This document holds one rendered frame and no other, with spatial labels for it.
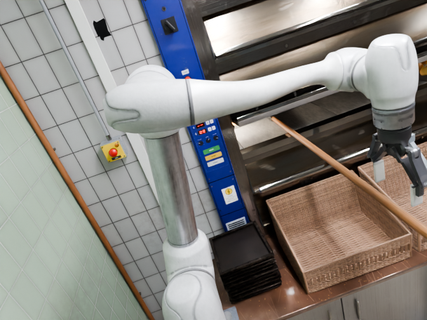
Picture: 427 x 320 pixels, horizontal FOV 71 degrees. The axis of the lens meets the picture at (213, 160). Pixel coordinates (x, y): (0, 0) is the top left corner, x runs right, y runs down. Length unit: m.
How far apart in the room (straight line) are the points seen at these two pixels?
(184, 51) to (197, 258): 0.90
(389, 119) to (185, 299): 0.68
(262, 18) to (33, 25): 0.98
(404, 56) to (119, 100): 0.60
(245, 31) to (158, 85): 0.94
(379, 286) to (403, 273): 0.13
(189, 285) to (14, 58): 1.19
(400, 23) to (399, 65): 1.16
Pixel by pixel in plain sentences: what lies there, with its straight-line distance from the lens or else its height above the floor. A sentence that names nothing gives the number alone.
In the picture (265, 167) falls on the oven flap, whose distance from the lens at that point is 1.74.
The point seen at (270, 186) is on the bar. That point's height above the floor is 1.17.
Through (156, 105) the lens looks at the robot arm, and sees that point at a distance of 0.61.
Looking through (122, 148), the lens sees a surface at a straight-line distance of 1.50.
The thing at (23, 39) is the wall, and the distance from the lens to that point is 1.56.
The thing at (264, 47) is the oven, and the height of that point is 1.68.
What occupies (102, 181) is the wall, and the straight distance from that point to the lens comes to 1.66.
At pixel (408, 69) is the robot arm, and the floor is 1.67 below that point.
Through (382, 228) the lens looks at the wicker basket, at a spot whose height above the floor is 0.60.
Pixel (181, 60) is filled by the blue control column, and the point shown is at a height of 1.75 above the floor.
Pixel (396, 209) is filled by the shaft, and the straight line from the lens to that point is 1.11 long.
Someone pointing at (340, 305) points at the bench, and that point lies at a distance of 1.73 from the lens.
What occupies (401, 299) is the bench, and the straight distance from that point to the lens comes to 1.93.
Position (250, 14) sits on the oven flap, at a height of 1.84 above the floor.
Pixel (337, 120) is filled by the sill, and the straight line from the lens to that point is 1.82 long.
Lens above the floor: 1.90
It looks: 25 degrees down
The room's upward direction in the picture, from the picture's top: 19 degrees counter-clockwise
